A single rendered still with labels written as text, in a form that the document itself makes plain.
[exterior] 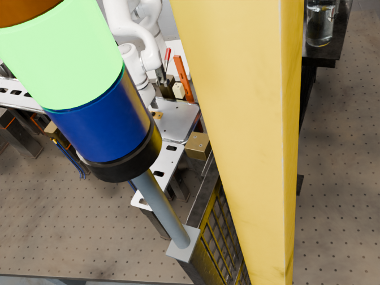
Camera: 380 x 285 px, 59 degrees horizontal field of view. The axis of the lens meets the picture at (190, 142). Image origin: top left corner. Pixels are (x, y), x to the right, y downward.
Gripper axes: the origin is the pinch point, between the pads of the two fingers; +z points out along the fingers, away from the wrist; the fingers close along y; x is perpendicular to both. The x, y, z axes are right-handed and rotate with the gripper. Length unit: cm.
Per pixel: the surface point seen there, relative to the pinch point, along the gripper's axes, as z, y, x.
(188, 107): 3.0, -7.1, 13.8
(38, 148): 30, 15, -76
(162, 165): 3.1, 23.0, 15.3
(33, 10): -91, 66, 58
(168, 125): 3.0, 4.3, 9.2
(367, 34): 33, -102, 78
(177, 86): -3.5, -12.1, 8.3
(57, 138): 2.6, 21.8, -38.2
